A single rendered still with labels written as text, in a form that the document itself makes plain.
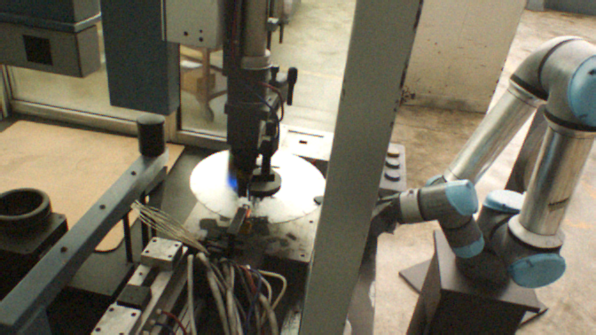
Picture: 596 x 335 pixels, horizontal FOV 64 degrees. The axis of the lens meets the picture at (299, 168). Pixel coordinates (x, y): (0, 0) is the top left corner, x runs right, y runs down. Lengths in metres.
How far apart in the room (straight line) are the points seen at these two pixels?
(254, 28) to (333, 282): 0.51
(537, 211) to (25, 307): 0.95
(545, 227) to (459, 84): 3.32
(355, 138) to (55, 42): 0.73
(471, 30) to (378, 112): 3.92
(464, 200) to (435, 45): 3.24
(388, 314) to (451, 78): 2.59
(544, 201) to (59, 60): 0.99
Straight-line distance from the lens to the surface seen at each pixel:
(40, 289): 0.80
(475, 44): 4.29
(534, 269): 1.17
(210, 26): 0.77
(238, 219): 0.99
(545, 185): 1.09
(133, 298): 0.98
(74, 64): 0.98
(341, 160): 0.34
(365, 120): 0.33
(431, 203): 1.03
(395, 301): 2.29
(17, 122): 1.94
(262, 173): 1.05
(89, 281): 1.11
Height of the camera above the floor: 1.59
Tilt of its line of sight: 31 degrees down
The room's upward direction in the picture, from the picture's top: 8 degrees clockwise
